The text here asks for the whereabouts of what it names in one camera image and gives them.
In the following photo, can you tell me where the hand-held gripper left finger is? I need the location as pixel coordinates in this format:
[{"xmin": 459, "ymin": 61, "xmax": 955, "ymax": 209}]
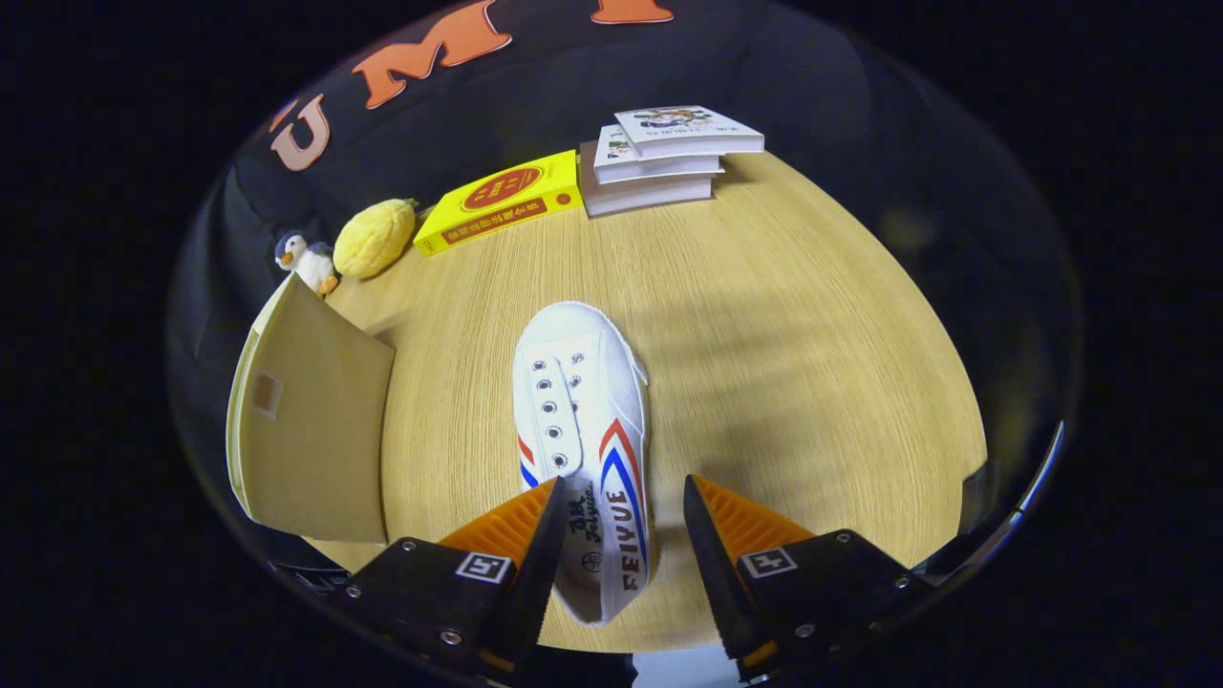
[{"xmin": 330, "ymin": 478, "xmax": 567, "ymax": 679}]

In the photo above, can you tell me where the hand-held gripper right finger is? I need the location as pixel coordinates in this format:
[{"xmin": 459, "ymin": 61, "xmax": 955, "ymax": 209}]
[{"xmin": 683, "ymin": 473, "xmax": 933, "ymax": 684}]

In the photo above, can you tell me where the white canvas shoe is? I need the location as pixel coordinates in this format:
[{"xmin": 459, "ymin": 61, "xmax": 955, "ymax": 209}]
[{"xmin": 512, "ymin": 302, "xmax": 658, "ymax": 627}]

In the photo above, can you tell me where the beige fabric storage box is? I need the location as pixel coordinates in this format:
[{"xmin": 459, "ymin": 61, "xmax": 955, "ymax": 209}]
[{"xmin": 226, "ymin": 274, "xmax": 397, "ymax": 546}]

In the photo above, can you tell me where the yellow round plush toy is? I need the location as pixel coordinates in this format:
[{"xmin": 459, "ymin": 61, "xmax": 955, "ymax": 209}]
[{"xmin": 333, "ymin": 198, "xmax": 418, "ymax": 280}]

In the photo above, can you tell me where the yellow book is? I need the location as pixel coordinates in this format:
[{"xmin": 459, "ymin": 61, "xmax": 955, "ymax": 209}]
[{"xmin": 413, "ymin": 149, "xmax": 585, "ymax": 257}]

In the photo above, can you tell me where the penguin plush toy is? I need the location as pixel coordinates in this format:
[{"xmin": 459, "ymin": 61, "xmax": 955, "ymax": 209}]
[{"xmin": 274, "ymin": 230, "xmax": 339, "ymax": 297}]

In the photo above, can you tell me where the white paperback book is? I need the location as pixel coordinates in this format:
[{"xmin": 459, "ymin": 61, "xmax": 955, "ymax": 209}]
[{"xmin": 592, "ymin": 124, "xmax": 725, "ymax": 185}]

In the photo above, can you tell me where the white illustrated book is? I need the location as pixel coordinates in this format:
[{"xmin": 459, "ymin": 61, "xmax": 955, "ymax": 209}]
[{"xmin": 613, "ymin": 105, "xmax": 765, "ymax": 160}]

